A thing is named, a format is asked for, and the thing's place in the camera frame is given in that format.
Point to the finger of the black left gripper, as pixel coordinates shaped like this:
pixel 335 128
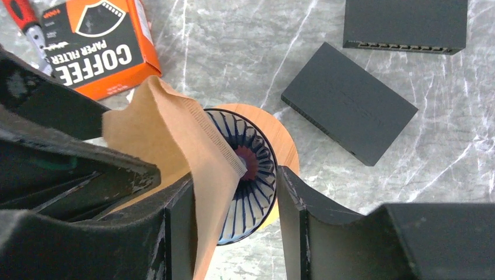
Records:
pixel 59 176
pixel 33 95

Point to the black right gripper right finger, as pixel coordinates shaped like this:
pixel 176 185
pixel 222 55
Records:
pixel 325 240

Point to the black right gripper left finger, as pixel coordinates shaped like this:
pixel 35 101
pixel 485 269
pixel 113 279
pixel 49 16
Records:
pixel 154 238

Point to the blue ribbed dripper cone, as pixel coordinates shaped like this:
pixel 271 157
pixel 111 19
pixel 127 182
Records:
pixel 256 193

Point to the orange coffee filter box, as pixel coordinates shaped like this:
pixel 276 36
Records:
pixel 100 48

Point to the brown paper filter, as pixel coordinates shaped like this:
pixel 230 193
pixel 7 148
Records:
pixel 166 128

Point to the wooden ring holder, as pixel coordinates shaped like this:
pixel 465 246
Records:
pixel 278 136

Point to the black rectangular box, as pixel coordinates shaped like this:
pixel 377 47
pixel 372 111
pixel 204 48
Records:
pixel 348 104
pixel 436 27

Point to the red handled adjustable wrench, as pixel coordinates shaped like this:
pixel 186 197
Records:
pixel 24 16

